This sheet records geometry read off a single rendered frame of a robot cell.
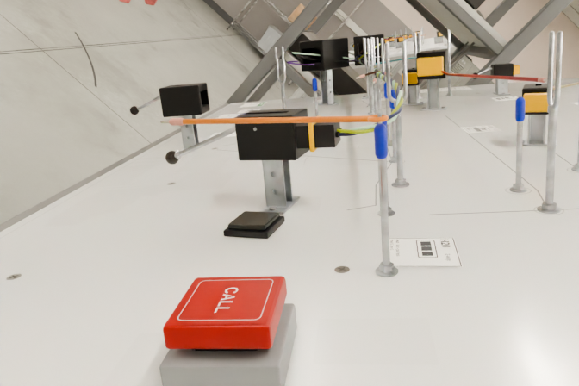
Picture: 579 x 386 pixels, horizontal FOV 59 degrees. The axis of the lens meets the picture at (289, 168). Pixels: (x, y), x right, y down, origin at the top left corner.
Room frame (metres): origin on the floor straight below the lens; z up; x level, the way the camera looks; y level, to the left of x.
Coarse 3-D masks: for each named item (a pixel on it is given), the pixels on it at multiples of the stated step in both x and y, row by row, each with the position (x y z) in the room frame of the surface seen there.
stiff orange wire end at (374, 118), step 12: (180, 120) 0.35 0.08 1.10; (192, 120) 0.35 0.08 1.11; (204, 120) 0.35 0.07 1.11; (216, 120) 0.34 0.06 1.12; (228, 120) 0.34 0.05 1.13; (240, 120) 0.34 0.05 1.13; (252, 120) 0.34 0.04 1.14; (264, 120) 0.33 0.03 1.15; (276, 120) 0.33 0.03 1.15; (288, 120) 0.33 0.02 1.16; (300, 120) 0.33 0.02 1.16; (312, 120) 0.33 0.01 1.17; (324, 120) 0.32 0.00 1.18; (336, 120) 0.32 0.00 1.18; (348, 120) 0.32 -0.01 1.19; (360, 120) 0.32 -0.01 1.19; (372, 120) 0.31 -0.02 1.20; (384, 120) 0.31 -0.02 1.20
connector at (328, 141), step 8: (296, 128) 0.44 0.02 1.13; (304, 128) 0.44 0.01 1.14; (320, 128) 0.44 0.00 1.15; (328, 128) 0.44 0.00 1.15; (336, 128) 0.45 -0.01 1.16; (296, 136) 0.44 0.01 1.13; (304, 136) 0.44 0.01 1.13; (320, 136) 0.44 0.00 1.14; (328, 136) 0.44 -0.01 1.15; (336, 136) 0.44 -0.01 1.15; (304, 144) 0.44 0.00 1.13; (320, 144) 0.44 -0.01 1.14; (328, 144) 0.44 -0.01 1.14; (336, 144) 0.44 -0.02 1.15
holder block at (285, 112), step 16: (256, 112) 0.46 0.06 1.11; (272, 112) 0.46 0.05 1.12; (288, 112) 0.45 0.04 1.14; (304, 112) 0.46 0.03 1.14; (240, 128) 0.44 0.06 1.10; (272, 128) 0.44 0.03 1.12; (288, 128) 0.43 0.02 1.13; (240, 144) 0.44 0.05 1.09; (256, 144) 0.44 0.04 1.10; (272, 144) 0.44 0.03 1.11; (288, 144) 0.43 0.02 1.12
